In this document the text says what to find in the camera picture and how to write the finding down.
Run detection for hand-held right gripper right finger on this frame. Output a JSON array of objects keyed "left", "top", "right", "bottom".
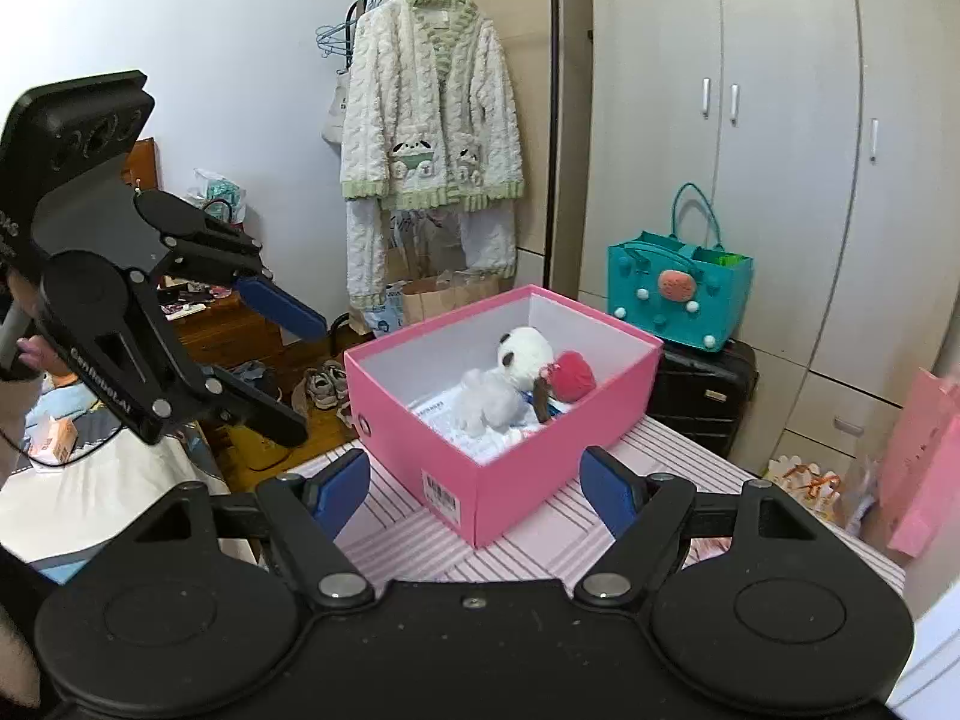
[{"left": 574, "top": 446, "right": 807, "bottom": 607}]

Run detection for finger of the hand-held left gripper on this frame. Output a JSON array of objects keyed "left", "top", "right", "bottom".
[
  {"left": 133, "top": 189, "right": 329, "bottom": 341},
  {"left": 160, "top": 364, "right": 309, "bottom": 449}
]

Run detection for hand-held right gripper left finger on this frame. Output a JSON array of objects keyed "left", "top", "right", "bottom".
[{"left": 135, "top": 448, "right": 376, "bottom": 610}]

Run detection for pink cardboard box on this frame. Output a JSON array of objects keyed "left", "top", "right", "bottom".
[{"left": 343, "top": 284, "right": 665, "bottom": 550}]

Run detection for red fuzzy plush ball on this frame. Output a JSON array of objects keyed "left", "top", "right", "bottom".
[{"left": 544, "top": 350, "right": 599, "bottom": 402}]

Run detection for person's left hand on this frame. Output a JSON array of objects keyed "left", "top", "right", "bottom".
[{"left": 15, "top": 336, "right": 61, "bottom": 383}]

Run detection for grey sneaker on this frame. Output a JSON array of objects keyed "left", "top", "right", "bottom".
[
  {"left": 291, "top": 367, "right": 335, "bottom": 413},
  {"left": 322, "top": 360, "right": 355, "bottom": 402}
]

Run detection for wooden cabinet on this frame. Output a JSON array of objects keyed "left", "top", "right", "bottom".
[{"left": 120, "top": 136, "right": 331, "bottom": 383}]

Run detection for pink striped tablecloth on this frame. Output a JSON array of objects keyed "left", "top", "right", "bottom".
[{"left": 281, "top": 412, "right": 908, "bottom": 601}]

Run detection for white paper sheet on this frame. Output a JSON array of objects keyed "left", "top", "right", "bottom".
[{"left": 409, "top": 390, "right": 548, "bottom": 462}]

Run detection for black suitcase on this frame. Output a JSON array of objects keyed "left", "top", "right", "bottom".
[{"left": 646, "top": 337, "right": 758, "bottom": 460}]

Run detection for clear plastic bag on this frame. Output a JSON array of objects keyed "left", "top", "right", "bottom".
[{"left": 184, "top": 167, "right": 248, "bottom": 226}]

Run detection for brown paper bag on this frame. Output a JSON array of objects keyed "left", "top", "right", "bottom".
[{"left": 386, "top": 270, "right": 503, "bottom": 327}]

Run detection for white orange packet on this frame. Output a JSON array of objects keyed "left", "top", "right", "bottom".
[{"left": 765, "top": 454, "right": 848, "bottom": 526}]

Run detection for small orange box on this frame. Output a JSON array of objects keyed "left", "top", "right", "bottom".
[{"left": 30, "top": 416, "right": 80, "bottom": 466}]

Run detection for white tote bag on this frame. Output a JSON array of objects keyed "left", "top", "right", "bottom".
[{"left": 322, "top": 71, "right": 355, "bottom": 145}]

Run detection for white fluffy pants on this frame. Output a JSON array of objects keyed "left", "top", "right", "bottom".
[{"left": 346, "top": 195, "right": 520, "bottom": 312}]

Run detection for teal felt bag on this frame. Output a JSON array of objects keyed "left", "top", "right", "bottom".
[{"left": 606, "top": 182, "right": 754, "bottom": 353}]

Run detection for white knit cardigan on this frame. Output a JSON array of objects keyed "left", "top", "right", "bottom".
[{"left": 339, "top": 0, "right": 526, "bottom": 212}]

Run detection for blue clothes hangers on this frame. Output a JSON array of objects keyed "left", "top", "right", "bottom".
[{"left": 315, "top": 22, "right": 355, "bottom": 61}]

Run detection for pink paper bag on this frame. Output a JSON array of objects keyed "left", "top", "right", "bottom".
[{"left": 874, "top": 367, "right": 960, "bottom": 560}]

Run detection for black clothes rack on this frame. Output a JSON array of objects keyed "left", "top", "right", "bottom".
[{"left": 345, "top": 0, "right": 563, "bottom": 293}]

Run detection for white appliance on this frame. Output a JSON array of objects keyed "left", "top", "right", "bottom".
[{"left": 885, "top": 592, "right": 960, "bottom": 713}]

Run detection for beige wardrobe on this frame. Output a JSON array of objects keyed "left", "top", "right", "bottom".
[{"left": 577, "top": 0, "right": 960, "bottom": 481}]

